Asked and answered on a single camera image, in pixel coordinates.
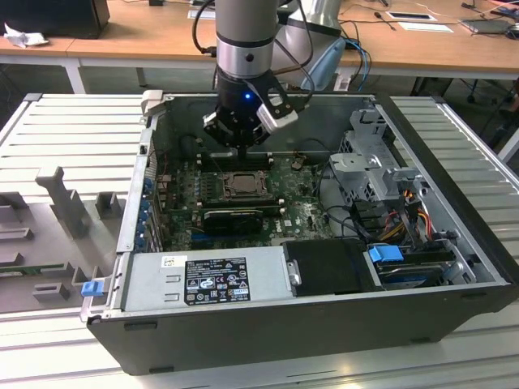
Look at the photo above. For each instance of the white paper sheet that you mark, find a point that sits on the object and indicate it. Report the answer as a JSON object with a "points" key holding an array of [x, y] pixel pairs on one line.
{"points": [[425, 26]]}

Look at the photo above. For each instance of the black box on desk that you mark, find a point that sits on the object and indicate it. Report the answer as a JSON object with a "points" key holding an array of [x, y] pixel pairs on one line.
{"points": [[52, 18]]}

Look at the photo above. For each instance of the CPU socket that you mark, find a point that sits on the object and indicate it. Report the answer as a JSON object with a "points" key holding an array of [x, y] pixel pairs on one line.
{"points": [[225, 194]]}

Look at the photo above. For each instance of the thin metal locking lever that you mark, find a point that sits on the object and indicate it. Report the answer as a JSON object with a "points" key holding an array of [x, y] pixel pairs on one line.
{"points": [[223, 154]]}

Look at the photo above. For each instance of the white framed tablet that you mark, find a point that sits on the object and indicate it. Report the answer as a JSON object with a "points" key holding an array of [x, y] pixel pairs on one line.
{"points": [[409, 15]]}

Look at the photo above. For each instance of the crumpled white paper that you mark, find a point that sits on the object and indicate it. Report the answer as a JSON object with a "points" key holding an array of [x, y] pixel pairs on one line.
{"points": [[24, 37]]}

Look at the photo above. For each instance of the grey parts rack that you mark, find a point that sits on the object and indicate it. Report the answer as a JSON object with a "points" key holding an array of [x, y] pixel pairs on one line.
{"points": [[48, 243]]}

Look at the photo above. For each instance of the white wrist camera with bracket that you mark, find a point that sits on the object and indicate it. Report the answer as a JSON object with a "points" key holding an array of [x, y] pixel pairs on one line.
{"points": [[277, 115]]}

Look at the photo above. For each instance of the grey notebook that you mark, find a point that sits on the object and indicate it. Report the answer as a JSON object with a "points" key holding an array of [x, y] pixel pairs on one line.
{"points": [[484, 26]]}

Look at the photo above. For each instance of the black RAM slot bank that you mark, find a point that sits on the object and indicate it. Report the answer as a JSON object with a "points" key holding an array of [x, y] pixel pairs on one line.
{"points": [[271, 206], [259, 162]]}

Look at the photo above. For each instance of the black graphics card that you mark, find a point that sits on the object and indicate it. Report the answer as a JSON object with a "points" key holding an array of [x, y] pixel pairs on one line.
{"points": [[231, 223]]}

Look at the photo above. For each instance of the blue expansion slot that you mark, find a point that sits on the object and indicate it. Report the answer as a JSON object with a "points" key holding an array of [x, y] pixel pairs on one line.
{"points": [[200, 239]]}

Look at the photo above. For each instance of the hard disk in blue carrier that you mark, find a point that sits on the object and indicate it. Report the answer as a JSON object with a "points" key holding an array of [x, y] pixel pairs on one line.
{"points": [[383, 255]]}

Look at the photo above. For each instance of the silver power supply unit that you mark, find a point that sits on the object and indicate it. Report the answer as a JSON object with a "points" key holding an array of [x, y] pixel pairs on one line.
{"points": [[150, 283]]}

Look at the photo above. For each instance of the silver metal drive cage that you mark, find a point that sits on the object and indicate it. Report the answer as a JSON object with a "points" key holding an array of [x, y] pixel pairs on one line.
{"points": [[353, 166]]}

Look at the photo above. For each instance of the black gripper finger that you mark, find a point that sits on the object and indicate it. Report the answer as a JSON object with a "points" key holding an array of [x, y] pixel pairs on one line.
{"points": [[217, 129], [259, 135]]}

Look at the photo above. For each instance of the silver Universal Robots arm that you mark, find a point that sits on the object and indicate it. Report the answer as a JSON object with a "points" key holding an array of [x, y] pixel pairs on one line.
{"points": [[243, 40]]}

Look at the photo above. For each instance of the green motherboard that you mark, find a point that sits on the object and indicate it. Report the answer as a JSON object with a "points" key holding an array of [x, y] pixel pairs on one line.
{"points": [[300, 215]]}

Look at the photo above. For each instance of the black plastic bay shroud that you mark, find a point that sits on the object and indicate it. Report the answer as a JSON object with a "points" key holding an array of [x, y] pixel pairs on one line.
{"points": [[328, 267]]}

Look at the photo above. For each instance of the small grey wrist camera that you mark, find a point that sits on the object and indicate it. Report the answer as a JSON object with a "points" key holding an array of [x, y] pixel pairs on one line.
{"points": [[208, 120]]}

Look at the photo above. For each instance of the black open PC case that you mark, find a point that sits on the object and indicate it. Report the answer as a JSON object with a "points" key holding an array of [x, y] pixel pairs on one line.
{"points": [[243, 340]]}

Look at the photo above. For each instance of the green RAM stick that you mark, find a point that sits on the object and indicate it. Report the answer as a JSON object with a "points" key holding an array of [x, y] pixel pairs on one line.
{"points": [[32, 270]]}

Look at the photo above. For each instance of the wooden desk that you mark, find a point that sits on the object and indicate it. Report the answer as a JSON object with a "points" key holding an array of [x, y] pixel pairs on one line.
{"points": [[121, 44]]}

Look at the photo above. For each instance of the blue case latch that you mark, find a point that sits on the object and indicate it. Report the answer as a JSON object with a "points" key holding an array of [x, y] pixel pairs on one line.
{"points": [[91, 289]]}

